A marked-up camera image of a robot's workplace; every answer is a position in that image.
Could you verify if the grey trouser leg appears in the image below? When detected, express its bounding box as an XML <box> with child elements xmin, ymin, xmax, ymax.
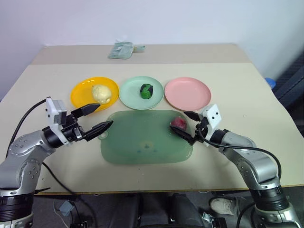
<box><xmin>227</xmin><ymin>193</ymin><xmax>256</xmax><ymax>216</ymax></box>

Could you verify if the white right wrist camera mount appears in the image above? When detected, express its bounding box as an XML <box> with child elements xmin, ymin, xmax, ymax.
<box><xmin>199</xmin><ymin>103</ymin><xmax>223</xmax><ymax>143</ymax></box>

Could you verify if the translucent green tray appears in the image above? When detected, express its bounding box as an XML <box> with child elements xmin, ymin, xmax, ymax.
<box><xmin>100</xmin><ymin>109</ymin><xmax>194</xmax><ymax>165</ymax></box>

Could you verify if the blue round lid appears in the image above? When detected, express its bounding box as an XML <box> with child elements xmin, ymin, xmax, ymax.
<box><xmin>264</xmin><ymin>77</ymin><xmax>277</xmax><ymax>90</ymax></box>

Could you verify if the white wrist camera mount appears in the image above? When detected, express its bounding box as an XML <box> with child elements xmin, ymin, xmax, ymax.
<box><xmin>44</xmin><ymin>96</ymin><xmax>72</xmax><ymax>146</ymax></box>
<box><xmin>199</xmin><ymin>103</ymin><xmax>223</xmax><ymax>143</ymax></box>

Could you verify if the red toy fruit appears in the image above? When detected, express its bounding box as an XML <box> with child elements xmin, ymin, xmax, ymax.
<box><xmin>170</xmin><ymin>116</ymin><xmax>189</xmax><ymax>132</ymax></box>

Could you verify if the dark office chair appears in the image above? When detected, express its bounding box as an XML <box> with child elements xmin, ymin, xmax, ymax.
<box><xmin>272</xmin><ymin>51</ymin><xmax>304</xmax><ymax>138</ymax></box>

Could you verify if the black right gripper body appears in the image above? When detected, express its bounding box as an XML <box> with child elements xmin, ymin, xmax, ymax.
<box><xmin>190</xmin><ymin>116</ymin><xmax>209</xmax><ymax>145</ymax></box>

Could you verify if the grey power adapter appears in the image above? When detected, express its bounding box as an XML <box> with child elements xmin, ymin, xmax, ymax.
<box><xmin>58</xmin><ymin>200</ymin><xmax>73</xmax><ymax>214</ymax></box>

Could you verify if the black cable under table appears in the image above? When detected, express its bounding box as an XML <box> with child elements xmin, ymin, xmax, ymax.
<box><xmin>42</xmin><ymin>162</ymin><xmax>95</xmax><ymax>228</ymax></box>

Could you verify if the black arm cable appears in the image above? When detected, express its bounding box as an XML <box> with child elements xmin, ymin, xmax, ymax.
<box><xmin>195</xmin><ymin>123</ymin><xmax>283</xmax><ymax>188</ymax></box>
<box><xmin>5</xmin><ymin>99</ymin><xmax>47</xmax><ymax>158</ymax></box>

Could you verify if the green tissue pack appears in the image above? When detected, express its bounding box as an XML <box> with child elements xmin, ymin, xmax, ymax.
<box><xmin>108</xmin><ymin>39</ymin><xmax>134</xmax><ymax>60</ymax></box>

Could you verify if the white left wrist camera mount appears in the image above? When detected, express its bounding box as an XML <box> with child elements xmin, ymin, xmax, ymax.
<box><xmin>44</xmin><ymin>96</ymin><xmax>72</xmax><ymax>146</ymax></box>

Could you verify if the green toy vegetable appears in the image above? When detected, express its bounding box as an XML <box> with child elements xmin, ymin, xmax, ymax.
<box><xmin>139</xmin><ymin>83</ymin><xmax>153</xmax><ymax>99</ymax></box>

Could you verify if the yellow plate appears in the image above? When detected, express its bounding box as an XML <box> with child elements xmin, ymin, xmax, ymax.
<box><xmin>70</xmin><ymin>76</ymin><xmax>119</xmax><ymax>112</ymax></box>

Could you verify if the pink plate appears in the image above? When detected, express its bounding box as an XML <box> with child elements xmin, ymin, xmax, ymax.
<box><xmin>164</xmin><ymin>77</ymin><xmax>212</xmax><ymax>112</ymax></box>

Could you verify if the white sneaker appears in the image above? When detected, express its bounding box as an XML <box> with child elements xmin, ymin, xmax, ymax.
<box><xmin>209</xmin><ymin>197</ymin><xmax>236</xmax><ymax>216</ymax></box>

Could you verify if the green plate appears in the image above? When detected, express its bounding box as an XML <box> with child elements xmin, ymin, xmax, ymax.
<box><xmin>119</xmin><ymin>76</ymin><xmax>165</xmax><ymax>111</ymax></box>

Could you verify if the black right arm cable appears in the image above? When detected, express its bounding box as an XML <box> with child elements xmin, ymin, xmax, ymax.
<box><xmin>195</xmin><ymin>123</ymin><xmax>283</xmax><ymax>188</ymax></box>

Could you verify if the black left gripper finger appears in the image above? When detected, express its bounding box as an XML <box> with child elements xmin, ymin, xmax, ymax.
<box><xmin>83</xmin><ymin>120</ymin><xmax>114</xmax><ymax>142</ymax></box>
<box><xmin>71</xmin><ymin>103</ymin><xmax>101</xmax><ymax>118</ymax></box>

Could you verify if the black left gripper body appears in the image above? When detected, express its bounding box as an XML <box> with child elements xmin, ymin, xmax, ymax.
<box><xmin>61</xmin><ymin>113</ymin><xmax>86</xmax><ymax>143</ymax></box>

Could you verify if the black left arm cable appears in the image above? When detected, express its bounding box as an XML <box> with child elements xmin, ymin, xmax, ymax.
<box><xmin>5</xmin><ymin>99</ymin><xmax>47</xmax><ymax>158</ymax></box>

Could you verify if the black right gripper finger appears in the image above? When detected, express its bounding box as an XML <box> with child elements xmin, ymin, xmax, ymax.
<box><xmin>183</xmin><ymin>110</ymin><xmax>202</xmax><ymax>123</ymax></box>
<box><xmin>169</xmin><ymin>125</ymin><xmax>194</xmax><ymax>145</ymax></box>

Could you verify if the pale yellow toy potato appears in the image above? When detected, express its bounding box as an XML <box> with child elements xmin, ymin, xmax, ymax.
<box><xmin>92</xmin><ymin>85</ymin><xmax>113</xmax><ymax>105</ymax></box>

